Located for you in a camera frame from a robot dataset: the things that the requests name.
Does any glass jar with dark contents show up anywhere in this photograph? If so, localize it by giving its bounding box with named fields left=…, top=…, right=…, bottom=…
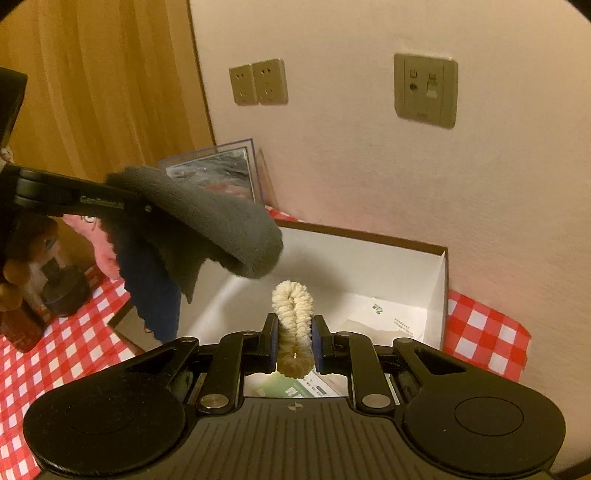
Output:
left=29, top=257, right=91, bottom=317

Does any left hand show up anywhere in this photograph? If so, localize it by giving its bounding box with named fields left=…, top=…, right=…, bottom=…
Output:
left=1, top=213, right=58, bottom=313

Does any silver picture frame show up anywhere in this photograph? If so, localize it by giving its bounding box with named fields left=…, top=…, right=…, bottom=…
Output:
left=157, top=138, right=263, bottom=203

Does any brown wooden canister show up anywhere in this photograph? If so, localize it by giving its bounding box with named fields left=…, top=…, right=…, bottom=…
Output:
left=1, top=290, right=45, bottom=353

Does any double wall socket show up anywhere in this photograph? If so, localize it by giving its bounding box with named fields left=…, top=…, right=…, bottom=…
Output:
left=228, top=58, right=288, bottom=106

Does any red white checkered tablecloth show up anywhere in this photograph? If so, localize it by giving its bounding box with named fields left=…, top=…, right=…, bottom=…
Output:
left=1, top=210, right=531, bottom=479

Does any green sock package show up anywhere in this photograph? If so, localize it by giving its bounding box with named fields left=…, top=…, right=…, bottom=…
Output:
left=243, top=370, right=349, bottom=399

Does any dark grey cloth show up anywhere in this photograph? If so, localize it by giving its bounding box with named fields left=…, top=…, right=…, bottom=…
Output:
left=101, top=166, right=283, bottom=343

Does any wall data socket plate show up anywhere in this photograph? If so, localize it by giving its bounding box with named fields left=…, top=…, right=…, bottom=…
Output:
left=394, top=53, right=459, bottom=129

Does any pink star plush toy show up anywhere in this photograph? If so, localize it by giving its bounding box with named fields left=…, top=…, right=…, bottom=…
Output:
left=62, top=214, right=121, bottom=280

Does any brown cardboard box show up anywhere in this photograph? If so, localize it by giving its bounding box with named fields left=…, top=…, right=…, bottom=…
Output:
left=106, top=219, right=450, bottom=358

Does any cream fluffy hair scrunchie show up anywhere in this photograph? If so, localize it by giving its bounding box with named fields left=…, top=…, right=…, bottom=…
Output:
left=271, top=280, right=315, bottom=379

